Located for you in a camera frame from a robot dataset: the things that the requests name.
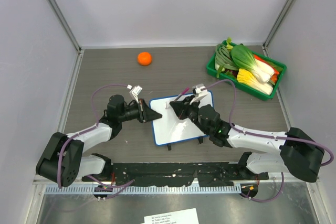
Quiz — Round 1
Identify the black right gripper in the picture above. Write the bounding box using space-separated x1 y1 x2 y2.
171 94 209 134

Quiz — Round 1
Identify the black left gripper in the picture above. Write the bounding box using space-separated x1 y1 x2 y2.
118 99 161 123

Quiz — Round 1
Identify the white magenta marker pen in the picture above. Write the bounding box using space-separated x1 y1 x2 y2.
174 87 190 101

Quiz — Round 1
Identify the blue framed whiteboard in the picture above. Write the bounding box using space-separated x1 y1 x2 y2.
149 95 206 146

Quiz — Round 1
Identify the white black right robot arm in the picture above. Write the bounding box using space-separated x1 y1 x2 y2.
169 95 324 183

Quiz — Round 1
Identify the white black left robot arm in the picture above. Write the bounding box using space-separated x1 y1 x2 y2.
36 94 162 187

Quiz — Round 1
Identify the green plastic basket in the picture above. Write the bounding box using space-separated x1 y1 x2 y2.
206 40 287 101

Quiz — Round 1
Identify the orange tangerine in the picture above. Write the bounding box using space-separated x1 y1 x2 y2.
137 52 153 66

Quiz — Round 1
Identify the green long beans bundle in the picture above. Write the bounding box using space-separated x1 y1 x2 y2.
215 44 239 78

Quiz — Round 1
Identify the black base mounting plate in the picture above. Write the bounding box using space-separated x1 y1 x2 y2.
91 162 269 187

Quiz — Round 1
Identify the yellow white napa cabbage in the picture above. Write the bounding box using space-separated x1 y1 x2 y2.
237 68 273 95

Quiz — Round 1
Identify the green bok choy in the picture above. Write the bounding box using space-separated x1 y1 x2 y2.
231 45 270 83

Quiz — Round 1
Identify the red orange pepper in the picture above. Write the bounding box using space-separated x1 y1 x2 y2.
254 55 283 85

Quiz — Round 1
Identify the white printed paper sheet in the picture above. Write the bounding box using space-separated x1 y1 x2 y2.
144 208 199 224

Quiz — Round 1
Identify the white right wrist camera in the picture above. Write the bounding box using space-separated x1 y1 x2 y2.
190 83 208 105

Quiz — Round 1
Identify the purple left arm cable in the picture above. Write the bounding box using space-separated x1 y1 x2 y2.
56 84 136 200

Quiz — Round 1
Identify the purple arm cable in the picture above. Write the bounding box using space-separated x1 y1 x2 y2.
56 84 136 200
204 79 334 205

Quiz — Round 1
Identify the slotted cable duct rail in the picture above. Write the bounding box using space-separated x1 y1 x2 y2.
45 183 242 195

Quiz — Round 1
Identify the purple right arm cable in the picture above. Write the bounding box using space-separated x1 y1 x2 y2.
204 79 334 205

